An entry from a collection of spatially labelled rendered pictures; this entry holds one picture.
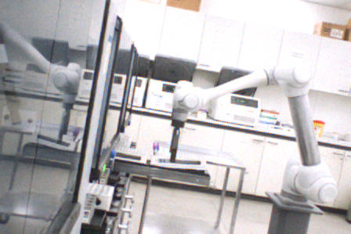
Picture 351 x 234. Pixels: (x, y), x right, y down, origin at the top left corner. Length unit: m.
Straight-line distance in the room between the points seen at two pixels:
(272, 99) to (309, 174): 3.21
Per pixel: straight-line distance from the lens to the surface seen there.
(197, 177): 1.90
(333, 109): 5.46
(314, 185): 1.95
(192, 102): 1.66
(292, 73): 1.80
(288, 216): 2.18
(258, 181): 4.54
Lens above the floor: 1.26
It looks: 3 degrees down
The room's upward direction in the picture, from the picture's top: 10 degrees clockwise
